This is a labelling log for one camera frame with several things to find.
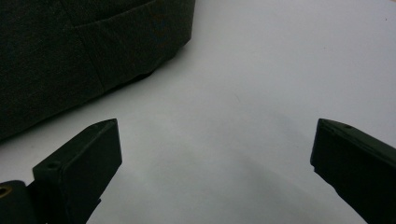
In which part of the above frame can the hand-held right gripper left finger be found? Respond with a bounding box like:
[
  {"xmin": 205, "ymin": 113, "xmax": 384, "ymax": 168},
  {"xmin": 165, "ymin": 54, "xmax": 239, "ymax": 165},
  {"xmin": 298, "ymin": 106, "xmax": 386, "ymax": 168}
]
[{"xmin": 32, "ymin": 118, "xmax": 123, "ymax": 224}]

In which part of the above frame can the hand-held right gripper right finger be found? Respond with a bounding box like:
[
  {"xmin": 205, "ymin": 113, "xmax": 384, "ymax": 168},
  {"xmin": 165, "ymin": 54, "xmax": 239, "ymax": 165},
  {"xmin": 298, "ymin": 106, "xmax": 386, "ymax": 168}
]
[{"xmin": 309, "ymin": 118, "xmax": 396, "ymax": 224}]

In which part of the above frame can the dark grey cloth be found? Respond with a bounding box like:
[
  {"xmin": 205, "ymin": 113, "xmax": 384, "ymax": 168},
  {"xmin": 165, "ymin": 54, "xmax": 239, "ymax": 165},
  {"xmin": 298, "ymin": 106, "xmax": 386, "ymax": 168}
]
[{"xmin": 0, "ymin": 0, "xmax": 197, "ymax": 144}]

